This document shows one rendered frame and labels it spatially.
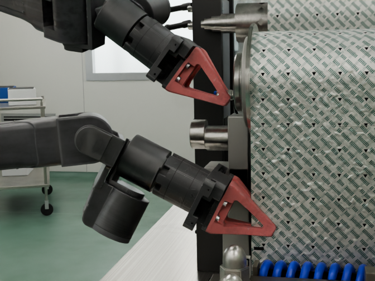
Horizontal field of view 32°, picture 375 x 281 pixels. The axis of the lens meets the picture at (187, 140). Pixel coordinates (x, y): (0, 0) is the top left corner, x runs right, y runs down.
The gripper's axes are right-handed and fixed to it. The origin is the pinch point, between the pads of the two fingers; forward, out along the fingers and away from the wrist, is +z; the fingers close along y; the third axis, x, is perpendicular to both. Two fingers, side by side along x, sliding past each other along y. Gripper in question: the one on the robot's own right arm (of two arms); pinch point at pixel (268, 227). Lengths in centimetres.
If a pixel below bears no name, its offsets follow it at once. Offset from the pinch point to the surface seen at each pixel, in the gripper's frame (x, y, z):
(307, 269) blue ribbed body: -1.3, 3.3, 6.0
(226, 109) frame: 3.9, -42.7, -14.5
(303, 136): 11.9, 0.2, -1.3
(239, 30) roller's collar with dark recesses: 18.4, -28.5, -17.1
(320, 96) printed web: 16.9, 0.0, -1.7
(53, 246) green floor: -177, -320, -104
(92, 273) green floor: -156, -271, -63
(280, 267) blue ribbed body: -2.7, 3.3, 3.2
